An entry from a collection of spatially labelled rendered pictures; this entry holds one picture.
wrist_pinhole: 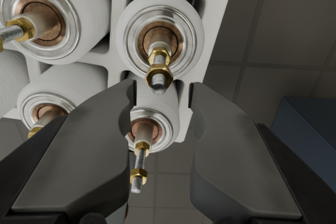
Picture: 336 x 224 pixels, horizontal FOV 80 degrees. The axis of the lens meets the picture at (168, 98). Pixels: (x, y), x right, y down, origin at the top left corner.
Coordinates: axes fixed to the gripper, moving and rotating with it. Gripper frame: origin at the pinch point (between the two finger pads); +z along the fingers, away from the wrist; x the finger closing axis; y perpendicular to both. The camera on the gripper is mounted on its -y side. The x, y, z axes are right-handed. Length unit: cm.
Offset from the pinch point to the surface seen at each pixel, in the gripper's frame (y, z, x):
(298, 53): 8.1, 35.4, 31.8
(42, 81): 5.9, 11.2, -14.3
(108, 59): 5.1, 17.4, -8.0
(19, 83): 8.9, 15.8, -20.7
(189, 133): 33.8, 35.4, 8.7
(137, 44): 0.6, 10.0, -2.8
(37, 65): 6.6, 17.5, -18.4
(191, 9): -2.9, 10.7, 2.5
